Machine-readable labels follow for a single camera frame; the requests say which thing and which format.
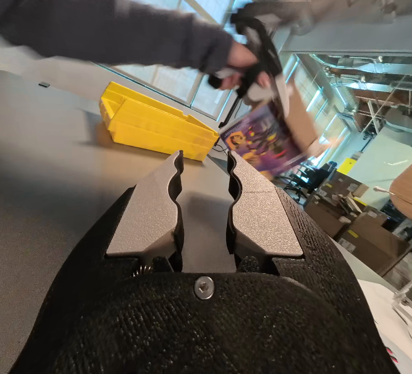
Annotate person's left forearm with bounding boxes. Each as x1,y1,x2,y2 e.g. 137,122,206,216
0,0,234,73

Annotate yellow plastic bin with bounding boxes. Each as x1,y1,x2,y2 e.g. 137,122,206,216
99,82,220,162

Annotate person's left hand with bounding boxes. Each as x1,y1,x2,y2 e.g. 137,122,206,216
222,41,274,91

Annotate yellow wall sign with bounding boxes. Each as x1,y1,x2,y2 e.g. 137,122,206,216
336,157,358,175

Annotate wooden board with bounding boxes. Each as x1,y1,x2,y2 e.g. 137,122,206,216
373,165,412,220

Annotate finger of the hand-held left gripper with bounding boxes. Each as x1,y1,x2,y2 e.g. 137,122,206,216
274,73,291,117

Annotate pile of cardboard boxes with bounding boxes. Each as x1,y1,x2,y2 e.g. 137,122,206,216
304,169,412,276

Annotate black office chair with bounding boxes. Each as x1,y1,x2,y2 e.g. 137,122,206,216
283,161,338,202

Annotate colourful lego set box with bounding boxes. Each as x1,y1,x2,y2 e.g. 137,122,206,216
219,86,340,179

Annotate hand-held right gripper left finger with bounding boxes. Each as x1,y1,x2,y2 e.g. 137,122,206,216
106,150,185,263

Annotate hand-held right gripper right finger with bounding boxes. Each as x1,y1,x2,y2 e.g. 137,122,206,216
226,151,304,261

